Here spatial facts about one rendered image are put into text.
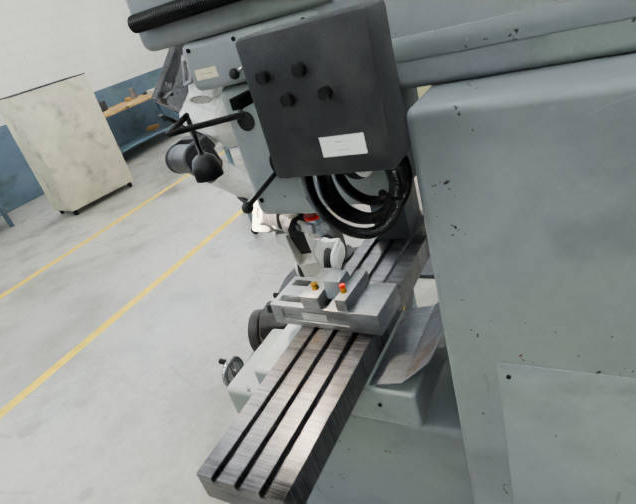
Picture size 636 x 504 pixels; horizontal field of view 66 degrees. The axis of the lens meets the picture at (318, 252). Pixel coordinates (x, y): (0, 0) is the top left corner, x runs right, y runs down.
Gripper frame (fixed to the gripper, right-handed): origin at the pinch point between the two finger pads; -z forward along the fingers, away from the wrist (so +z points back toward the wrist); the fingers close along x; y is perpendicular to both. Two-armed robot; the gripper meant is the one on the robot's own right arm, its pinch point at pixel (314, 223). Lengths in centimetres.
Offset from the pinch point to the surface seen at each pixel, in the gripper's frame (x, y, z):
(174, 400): -28, 126, 140
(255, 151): -10.5, -23.9, -0.5
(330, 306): -3.3, 24.5, -0.9
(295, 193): -7.8, -13.1, -7.2
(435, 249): -7.1, -6.8, -44.3
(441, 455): -4, 61, -33
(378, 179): -1.7, -16.2, -28.1
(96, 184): 93, 105, 610
